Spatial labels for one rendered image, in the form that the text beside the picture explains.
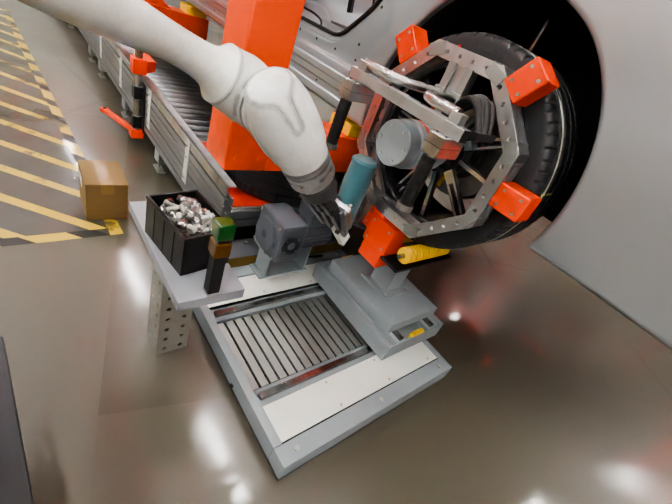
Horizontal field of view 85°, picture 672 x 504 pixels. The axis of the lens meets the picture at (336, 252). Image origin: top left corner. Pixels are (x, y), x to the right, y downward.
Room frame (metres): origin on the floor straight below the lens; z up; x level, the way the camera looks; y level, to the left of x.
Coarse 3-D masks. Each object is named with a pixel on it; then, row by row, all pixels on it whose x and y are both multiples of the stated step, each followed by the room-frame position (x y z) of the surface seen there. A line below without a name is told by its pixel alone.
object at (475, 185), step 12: (468, 120) 1.35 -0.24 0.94; (492, 132) 1.28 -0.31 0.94; (492, 144) 1.27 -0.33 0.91; (480, 156) 1.27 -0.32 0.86; (492, 156) 1.25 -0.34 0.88; (480, 168) 1.26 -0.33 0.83; (492, 168) 1.24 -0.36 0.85; (444, 180) 1.33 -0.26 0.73; (468, 180) 1.27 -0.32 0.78; (444, 192) 1.31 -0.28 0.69; (468, 192) 1.26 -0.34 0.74
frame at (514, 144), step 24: (432, 48) 1.23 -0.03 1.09; (456, 48) 1.18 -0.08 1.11; (408, 72) 1.26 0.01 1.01; (480, 72) 1.12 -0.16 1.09; (504, 72) 1.08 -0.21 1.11; (504, 96) 1.06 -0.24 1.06; (384, 120) 1.34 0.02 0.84; (504, 120) 1.04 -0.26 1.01; (360, 144) 1.31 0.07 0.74; (504, 144) 1.01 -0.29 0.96; (528, 144) 1.04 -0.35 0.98; (504, 168) 0.99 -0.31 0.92; (384, 192) 1.26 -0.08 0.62; (480, 192) 1.00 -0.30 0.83; (408, 216) 1.16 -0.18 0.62; (456, 216) 1.02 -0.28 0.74; (480, 216) 0.99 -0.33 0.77
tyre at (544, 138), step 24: (480, 48) 1.23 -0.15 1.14; (504, 48) 1.19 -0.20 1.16; (552, 96) 1.10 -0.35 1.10; (528, 120) 1.09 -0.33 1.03; (552, 120) 1.06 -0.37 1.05; (576, 120) 1.20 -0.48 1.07; (552, 144) 1.04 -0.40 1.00; (576, 144) 1.18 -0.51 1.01; (528, 168) 1.04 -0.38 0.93; (552, 168) 1.06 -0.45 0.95; (552, 192) 1.12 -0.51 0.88; (504, 216) 1.03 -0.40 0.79; (432, 240) 1.12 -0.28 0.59; (456, 240) 1.08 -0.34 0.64; (480, 240) 1.05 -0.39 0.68
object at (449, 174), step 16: (432, 80) 1.36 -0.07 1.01; (480, 80) 1.47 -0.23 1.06; (416, 96) 1.41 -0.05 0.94; (400, 112) 1.39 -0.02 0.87; (464, 144) 1.19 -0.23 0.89; (480, 144) 1.18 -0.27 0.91; (448, 160) 1.25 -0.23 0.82; (464, 160) 1.19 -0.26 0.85; (384, 176) 1.32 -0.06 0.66; (400, 176) 1.38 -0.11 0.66; (432, 176) 1.22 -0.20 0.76; (448, 176) 1.19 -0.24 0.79; (480, 176) 1.13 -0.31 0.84; (400, 192) 1.29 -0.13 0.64; (432, 192) 1.22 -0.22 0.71; (448, 192) 1.17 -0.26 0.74; (416, 208) 1.26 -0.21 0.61; (432, 208) 1.33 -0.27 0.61; (464, 208) 1.14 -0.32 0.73
